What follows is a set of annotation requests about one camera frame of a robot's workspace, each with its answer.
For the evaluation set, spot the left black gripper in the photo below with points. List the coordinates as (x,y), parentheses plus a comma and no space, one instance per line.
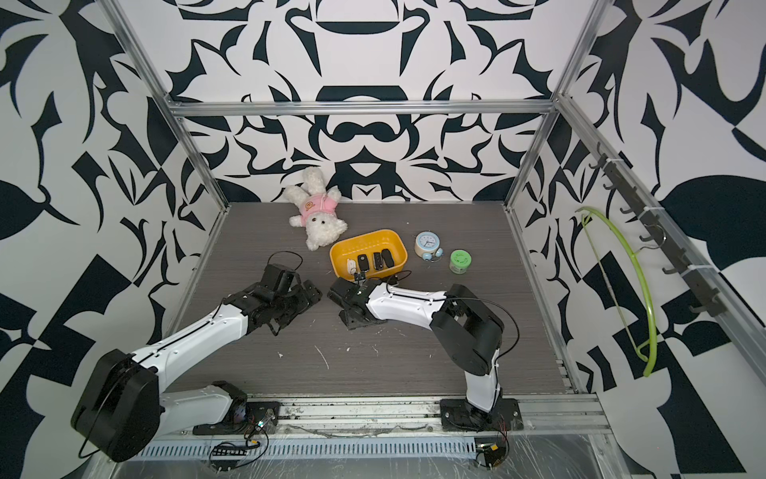
(306,299)

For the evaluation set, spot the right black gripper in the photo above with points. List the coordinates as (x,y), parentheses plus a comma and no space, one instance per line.
(346,318)

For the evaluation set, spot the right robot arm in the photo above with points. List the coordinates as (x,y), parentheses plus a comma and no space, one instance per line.
(469,332)

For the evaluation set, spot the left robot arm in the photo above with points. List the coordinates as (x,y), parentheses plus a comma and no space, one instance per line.
(126,403)

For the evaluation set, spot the yellow plastic storage box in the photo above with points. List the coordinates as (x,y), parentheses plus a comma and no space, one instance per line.
(367,244)

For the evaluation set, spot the small blue alarm clock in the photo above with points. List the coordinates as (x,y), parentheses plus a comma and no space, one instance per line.
(428,246)

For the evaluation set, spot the white plush bunny pink shirt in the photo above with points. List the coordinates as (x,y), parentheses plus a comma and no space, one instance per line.
(317,209)

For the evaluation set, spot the green lidded small jar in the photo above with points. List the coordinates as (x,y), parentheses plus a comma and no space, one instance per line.
(460,261)

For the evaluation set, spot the green clothes hanger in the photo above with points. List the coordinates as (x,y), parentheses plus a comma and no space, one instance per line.
(635,291)

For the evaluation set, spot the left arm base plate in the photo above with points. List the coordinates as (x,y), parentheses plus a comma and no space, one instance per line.
(251,416)

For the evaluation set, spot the white cable duct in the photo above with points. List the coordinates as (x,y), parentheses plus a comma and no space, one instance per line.
(458,447)

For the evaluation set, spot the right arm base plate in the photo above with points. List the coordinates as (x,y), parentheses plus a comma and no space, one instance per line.
(459,415)

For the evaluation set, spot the black wall hook rack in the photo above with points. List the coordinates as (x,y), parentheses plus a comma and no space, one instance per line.
(659,234)

